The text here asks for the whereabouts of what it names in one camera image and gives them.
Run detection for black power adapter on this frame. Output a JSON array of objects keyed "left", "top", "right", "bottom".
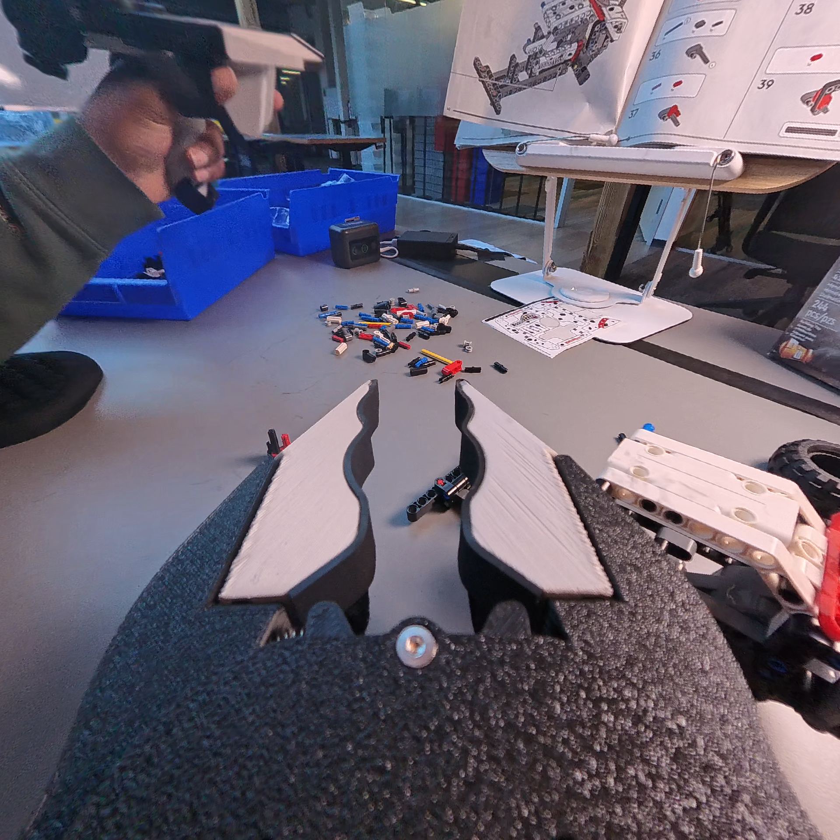
[{"left": 397, "top": 231, "right": 459, "bottom": 260}]

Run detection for black action camera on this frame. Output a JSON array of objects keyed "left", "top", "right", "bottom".
[{"left": 329, "top": 222, "right": 382, "bottom": 269}]

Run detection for wooden post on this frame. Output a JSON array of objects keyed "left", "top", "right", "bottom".
[{"left": 581, "top": 184, "right": 641, "bottom": 280}]

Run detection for black desk divider strip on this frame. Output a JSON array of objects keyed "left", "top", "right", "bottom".
[{"left": 394, "top": 252, "right": 840, "bottom": 424}]

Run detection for black office chair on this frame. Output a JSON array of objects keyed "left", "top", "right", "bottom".
[{"left": 742, "top": 184, "right": 840, "bottom": 329}]

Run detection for person's left forearm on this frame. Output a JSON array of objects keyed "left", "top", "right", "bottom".
[{"left": 0, "top": 115, "right": 165, "bottom": 362}]

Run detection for grey desk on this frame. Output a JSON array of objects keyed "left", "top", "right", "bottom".
[{"left": 0, "top": 246, "right": 840, "bottom": 840}]

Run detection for person's left hand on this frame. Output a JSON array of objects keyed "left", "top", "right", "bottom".
[{"left": 82, "top": 60, "right": 240, "bottom": 204}]

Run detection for pile of small brick pieces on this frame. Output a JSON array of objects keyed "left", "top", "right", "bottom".
[{"left": 318, "top": 298, "right": 460, "bottom": 362}]

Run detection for background storage crates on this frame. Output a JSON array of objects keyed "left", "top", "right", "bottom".
[{"left": 387, "top": 115, "right": 549, "bottom": 217}]

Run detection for dark cardboard box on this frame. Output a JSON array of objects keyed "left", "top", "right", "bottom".
[{"left": 768, "top": 256, "right": 840, "bottom": 391}]

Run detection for background table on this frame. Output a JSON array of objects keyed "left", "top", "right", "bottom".
[{"left": 262, "top": 131, "right": 388, "bottom": 173}]

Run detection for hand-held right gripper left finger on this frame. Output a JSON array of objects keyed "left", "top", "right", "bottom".
[{"left": 217, "top": 379, "right": 382, "bottom": 635}]

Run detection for white book stand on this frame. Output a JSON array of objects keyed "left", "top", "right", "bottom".
[{"left": 482, "top": 134, "right": 837, "bottom": 345}]

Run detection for open instruction booklet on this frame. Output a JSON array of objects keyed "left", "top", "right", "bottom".
[{"left": 445, "top": 0, "right": 840, "bottom": 148}]

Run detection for printed paper sheet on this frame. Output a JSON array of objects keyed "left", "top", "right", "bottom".
[{"left": 482, "top": 297, "right": 621, "bottom": 358}]

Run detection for brick vehicle model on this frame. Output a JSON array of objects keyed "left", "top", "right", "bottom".
[{"left": 406, "top": 422, "right": 840, "bottom": 732}]

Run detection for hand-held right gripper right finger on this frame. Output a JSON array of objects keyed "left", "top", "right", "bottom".
[{"left": 454, "top": 379, "right": 617, "bottom": 635}]

